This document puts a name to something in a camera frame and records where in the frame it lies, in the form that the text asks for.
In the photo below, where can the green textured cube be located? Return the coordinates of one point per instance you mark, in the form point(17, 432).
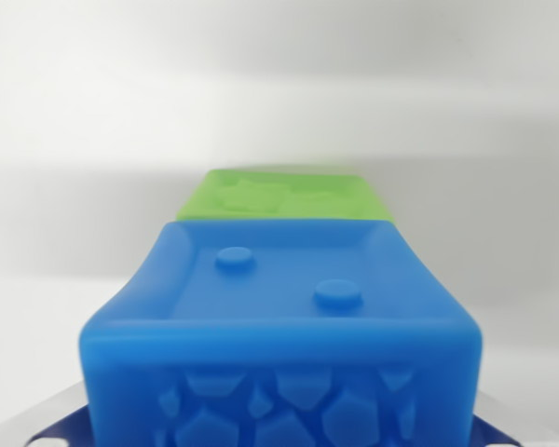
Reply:
point(317, 195)

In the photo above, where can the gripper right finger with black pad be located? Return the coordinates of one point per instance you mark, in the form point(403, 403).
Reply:
point(498, 428)

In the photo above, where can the blue textured cube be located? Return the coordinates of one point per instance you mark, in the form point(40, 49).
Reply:
point(279, 344)

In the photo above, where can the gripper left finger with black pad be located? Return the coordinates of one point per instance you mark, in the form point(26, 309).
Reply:
point(67, 423)

